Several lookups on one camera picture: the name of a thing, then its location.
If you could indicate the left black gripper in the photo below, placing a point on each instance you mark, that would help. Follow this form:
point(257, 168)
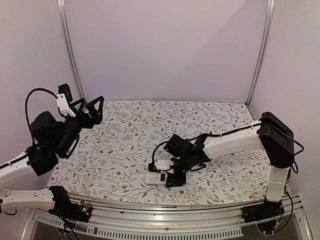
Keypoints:
point(90, 105)

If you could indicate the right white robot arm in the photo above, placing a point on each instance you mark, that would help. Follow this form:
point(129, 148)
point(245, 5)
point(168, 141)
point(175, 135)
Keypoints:
point(268, 133)

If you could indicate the right aluminium frame post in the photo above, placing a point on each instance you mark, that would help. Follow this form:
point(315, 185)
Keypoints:
point(270, 5)

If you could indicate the floral patterned table mat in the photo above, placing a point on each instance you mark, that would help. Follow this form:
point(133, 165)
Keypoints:
point(111, 160)

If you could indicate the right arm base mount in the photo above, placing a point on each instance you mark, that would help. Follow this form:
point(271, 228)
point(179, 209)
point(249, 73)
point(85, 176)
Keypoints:
point(270, 213)

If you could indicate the white remote control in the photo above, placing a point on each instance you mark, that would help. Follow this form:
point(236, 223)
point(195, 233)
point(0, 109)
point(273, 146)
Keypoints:
point(155, 178)

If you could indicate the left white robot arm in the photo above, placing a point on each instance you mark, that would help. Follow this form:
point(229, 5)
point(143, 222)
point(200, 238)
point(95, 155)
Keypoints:
point(52, 140)

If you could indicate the left aluminium frame post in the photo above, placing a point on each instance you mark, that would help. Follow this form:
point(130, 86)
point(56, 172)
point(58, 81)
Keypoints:
point(61, 7)

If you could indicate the front aluminium rail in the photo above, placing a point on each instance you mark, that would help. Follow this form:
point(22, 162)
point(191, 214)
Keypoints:
point(116, 220)

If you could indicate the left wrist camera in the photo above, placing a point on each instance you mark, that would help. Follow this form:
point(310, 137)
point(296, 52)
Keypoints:
point(63, 100)

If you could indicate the aluminium frame post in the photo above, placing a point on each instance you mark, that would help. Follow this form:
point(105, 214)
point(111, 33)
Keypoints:
point(270, 5)
point(61, 7)

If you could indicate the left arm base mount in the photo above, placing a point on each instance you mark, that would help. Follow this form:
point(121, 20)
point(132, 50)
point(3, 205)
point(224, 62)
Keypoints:
point(64, 208)

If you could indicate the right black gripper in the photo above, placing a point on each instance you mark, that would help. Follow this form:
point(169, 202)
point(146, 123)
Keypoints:
point(176, 180)

